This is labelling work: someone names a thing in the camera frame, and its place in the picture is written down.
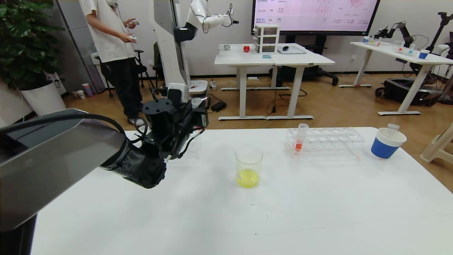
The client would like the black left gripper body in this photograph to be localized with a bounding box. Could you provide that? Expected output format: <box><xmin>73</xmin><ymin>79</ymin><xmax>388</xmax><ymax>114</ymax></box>
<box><xmin>182</xmin><ymin>107</ymin><xmax>209</xmax><ymax>130</ymax></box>

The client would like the long white desk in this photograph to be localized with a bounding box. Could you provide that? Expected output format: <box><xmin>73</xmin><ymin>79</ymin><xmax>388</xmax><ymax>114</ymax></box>
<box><xmin>338</xmin><ymin>41</ymin><xmax>453</xmax><ymax>116</ymax></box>

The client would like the black screen stand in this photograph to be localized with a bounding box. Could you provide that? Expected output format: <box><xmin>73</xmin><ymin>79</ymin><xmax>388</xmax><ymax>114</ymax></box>
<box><xmin>269</xmin><ymin>35</ymin><xmax>339</xmax><ymax>87</ymax></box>

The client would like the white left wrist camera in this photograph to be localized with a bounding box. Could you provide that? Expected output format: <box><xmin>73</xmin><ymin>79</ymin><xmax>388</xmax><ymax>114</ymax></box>
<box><xmin>166</xmin><ymin>83</ymin><xmax>190</xmax><ymax>105</ymax></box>

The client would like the large green leafy plant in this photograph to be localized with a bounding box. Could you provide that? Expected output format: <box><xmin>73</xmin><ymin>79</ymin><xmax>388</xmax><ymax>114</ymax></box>
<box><xmin>0</xmin><ymin>0</ymin><xmax>66</xmax><ymax>90</ymax></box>

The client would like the black wheeled robot base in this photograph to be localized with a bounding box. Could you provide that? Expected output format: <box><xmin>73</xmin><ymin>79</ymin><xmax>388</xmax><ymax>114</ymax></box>
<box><xmin>375</xmin><ymin>78</ymin><xmax>443</xmax><ymax>107</ymax></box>

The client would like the person in white t-shirt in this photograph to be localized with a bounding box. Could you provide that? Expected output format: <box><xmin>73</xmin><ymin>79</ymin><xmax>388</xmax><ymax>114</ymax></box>
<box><xmin>78</xmin><ymin>0</ymin><xmax>146</xmax><ymax>126</ymax></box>

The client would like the clear glass beaker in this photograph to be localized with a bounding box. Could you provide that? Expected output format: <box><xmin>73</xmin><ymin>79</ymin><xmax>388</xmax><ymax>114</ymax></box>
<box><xmin>234</xmin><ymin>144</ymin><xmax>264</xmax><ymax>188</ymax></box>

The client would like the white drawer organizer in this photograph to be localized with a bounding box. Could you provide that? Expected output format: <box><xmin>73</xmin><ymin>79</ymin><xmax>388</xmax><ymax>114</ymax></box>
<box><xmin>253</xmin><ymin>24</ymin><xmax>281</xmax><ymax>55</ymax></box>

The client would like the white round planter pot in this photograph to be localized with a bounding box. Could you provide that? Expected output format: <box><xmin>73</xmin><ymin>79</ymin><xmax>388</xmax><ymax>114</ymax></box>
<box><xmin>19</xmin><ymin>80</ymin><xmax>67</xmax><ymax>118</ymax></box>

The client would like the white standing desk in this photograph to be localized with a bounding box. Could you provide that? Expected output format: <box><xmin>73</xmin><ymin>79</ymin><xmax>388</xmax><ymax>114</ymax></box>
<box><xmin>214</xmin><ymin>43</ymin><xmax>280</xmax><ymax>121</ymax></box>
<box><xmin>266</xmin><ymin>43</ymin><xmax>336</xmax><ymax>120</ymax></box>

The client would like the white humanoid robot on base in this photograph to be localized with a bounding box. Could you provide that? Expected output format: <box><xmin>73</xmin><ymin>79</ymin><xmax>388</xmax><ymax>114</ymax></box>
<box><xmin>148</xmin><ymin>0</ymin><xmax>240</xmax><ymax>111</ymax></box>

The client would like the large wall display screen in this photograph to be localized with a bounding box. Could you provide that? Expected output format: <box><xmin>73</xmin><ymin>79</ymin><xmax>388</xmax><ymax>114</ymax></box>
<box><xmin>251</xmin><ymin>0</ymin><xmax>381</xmax><ymax>36</ymax></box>

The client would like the grey metal cabinet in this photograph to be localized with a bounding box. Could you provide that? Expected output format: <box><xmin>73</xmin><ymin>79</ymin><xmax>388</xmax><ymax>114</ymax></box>
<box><xmin>56</xmin><ymin>0</ymin><xmax>107</xmax><ymax>92</ymax></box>

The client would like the white paper cup blue sleeve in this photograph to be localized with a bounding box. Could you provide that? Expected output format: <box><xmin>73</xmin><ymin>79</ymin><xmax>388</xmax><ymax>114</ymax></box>
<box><xmin>370</xmin><ymin>127</ymin><xmax>408</xmax><ymax>160</ymax></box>

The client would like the black office chair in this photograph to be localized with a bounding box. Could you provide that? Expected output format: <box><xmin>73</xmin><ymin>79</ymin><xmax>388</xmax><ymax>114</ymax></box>
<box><xmin>95</xmin><ymin>49</ymin><xmax>156</xmax><ymax>98</ymax></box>

